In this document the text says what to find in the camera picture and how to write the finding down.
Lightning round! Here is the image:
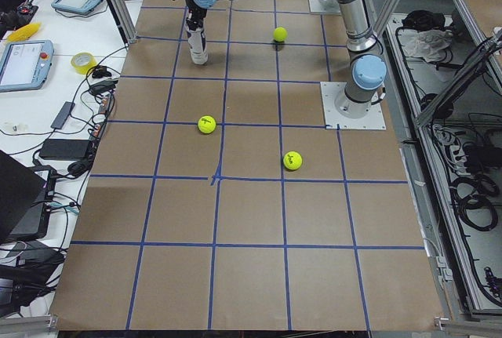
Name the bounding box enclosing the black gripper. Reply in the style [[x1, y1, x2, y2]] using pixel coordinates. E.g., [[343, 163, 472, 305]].
[[172, 0, 207, 28]]

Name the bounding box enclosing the clear tennis ball can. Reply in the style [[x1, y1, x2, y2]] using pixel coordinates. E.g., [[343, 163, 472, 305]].
[[186, 27, 208, 65]]

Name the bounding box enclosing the tennis ball upper middle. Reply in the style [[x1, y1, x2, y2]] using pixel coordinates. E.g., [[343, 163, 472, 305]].
[[273, 27, 288, 42]]

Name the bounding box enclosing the tennis ball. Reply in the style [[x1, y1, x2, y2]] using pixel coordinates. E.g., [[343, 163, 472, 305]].
[[198, 115, 216, 134], [273, 27, 288, 42], [282, 151, 303, 171]]

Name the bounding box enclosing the tennis ball centre left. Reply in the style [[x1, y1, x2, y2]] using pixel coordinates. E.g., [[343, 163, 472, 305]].
[[198, 115, 216, 134]]

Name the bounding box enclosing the tennis ball centre right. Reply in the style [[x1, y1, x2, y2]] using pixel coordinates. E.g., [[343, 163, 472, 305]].
[[282, 151, 303, 171]]

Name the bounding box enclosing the yellow tape roll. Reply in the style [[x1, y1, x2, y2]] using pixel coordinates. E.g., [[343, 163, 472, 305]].
[[71, 52, 97, 75]]

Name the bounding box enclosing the yellow corn toy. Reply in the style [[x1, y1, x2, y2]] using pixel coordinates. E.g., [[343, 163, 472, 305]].
[[6, 22, 42, 42]]

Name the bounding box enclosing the grey usb hub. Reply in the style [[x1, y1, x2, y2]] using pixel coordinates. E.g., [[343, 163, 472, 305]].
[[50, 101, 75, 129]]

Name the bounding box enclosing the near teach pendant tablet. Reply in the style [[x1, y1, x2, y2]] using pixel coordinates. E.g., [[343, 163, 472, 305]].
[[1, 40, 54, 93]]

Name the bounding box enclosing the black flat box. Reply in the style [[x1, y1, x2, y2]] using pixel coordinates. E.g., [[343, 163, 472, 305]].
[[39, 139, 91, 161]]

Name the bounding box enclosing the white crumpled cloth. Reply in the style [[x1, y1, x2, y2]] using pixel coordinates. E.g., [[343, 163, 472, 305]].
[[403, 29, 453, 63]]

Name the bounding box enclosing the black laptop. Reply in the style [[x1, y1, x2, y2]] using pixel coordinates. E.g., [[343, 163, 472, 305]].
[[1, 152, 56, 243]]

